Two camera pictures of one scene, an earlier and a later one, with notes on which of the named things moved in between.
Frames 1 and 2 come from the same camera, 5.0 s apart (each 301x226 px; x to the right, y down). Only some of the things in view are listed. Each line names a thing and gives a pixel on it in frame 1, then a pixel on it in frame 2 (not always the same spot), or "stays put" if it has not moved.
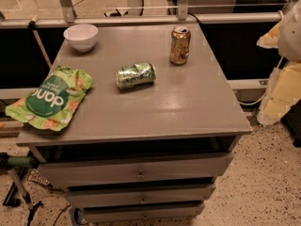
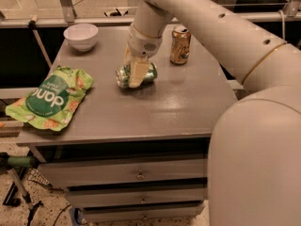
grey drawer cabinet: [152, 154] stays put
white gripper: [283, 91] to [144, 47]
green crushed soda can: [134, 74] stays put
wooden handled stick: [32, 26] stays put
